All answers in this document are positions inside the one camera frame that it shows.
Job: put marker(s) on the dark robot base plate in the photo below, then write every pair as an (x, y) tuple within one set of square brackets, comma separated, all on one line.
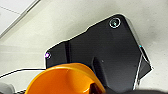
[(110, 53)]

